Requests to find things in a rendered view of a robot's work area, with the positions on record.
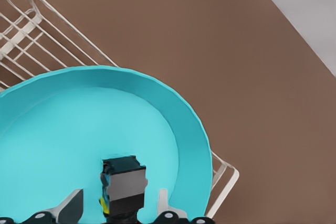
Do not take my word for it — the red button switch black body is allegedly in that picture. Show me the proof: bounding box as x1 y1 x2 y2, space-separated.
99 155 148 224

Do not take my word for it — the white wire shelf rack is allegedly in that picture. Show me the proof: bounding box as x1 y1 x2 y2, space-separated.
0 0 240 219

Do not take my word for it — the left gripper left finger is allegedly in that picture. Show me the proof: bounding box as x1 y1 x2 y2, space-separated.
23 188 84 224

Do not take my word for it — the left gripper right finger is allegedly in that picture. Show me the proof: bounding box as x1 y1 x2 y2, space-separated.
154 188 189 224

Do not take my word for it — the turquoise round plate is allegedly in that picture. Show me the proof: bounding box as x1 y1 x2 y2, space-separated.
0 66 214 224

